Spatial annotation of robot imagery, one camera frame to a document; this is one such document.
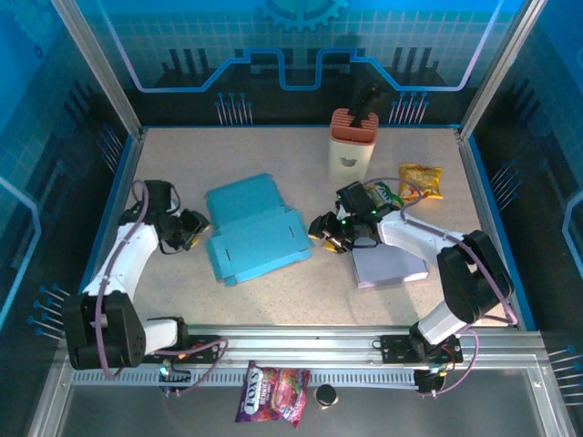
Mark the purple berries candy bag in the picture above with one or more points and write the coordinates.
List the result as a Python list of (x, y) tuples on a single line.
[(268, 391)]

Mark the lavender paper box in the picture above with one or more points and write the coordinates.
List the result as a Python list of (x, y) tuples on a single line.
[(391, 268)]

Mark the small controller board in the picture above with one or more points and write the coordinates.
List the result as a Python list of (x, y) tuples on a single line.
[(430, 380), (175, 380)]

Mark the cream knife block coral top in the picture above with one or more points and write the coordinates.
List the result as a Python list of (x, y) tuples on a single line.
[(348, 155)]

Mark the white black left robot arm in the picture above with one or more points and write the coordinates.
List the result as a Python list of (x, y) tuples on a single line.
[(132, 255)]

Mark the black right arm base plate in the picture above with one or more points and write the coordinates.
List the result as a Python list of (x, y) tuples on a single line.
[(394, 348)]

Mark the blue paper box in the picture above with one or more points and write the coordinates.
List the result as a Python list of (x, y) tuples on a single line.
[(255, 236)]

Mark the black round cap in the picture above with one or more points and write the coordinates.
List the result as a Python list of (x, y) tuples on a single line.
[(325, 395)]

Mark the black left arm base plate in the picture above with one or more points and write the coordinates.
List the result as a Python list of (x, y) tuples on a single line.
[(202, 348)]

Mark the orange yellow snack bag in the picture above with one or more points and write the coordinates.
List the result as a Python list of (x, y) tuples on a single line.
[(421, 179)]

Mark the aluminium corner post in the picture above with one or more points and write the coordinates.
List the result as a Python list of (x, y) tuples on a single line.
[(496, 68), (102, 68)]

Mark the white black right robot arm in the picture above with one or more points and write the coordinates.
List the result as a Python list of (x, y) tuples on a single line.
[(469, 273)]

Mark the aluminium rail frame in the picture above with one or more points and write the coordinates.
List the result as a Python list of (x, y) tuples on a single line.
[(296, 339)]

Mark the green yellow candy bag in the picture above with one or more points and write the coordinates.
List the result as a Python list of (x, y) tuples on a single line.
[(387, 193)]

